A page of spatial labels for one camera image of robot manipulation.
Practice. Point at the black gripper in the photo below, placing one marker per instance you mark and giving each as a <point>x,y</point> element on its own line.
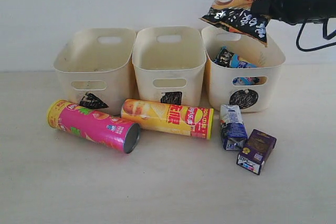
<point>283,10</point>

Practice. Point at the orange noodle packet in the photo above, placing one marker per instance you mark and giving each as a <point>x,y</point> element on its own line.
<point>235,16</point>

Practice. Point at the blue noodle packet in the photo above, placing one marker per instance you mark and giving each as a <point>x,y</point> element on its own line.
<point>229,59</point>

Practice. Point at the blue white milk carton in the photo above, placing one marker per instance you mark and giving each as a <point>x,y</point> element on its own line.
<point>232,129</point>

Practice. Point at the purple drink carton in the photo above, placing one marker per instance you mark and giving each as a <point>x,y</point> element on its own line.
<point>256,151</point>

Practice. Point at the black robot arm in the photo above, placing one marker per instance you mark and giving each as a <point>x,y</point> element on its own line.
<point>317,11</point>

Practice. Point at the right cream plastic bin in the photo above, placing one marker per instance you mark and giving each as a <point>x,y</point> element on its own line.
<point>250,89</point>

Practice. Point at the cream plastic bin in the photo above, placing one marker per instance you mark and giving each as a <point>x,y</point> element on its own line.
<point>95,68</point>
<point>250,89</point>
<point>168,60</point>

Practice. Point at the middle cream plastic bin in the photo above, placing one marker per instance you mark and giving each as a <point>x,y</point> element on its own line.
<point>168,60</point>

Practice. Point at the yellow chips can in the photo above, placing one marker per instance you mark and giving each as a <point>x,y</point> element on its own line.
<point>169,118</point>

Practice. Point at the left cream plastic bin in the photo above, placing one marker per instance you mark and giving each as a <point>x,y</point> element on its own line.
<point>95,68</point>

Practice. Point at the pink chips can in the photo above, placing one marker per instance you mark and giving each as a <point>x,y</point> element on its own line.
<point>93,125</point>

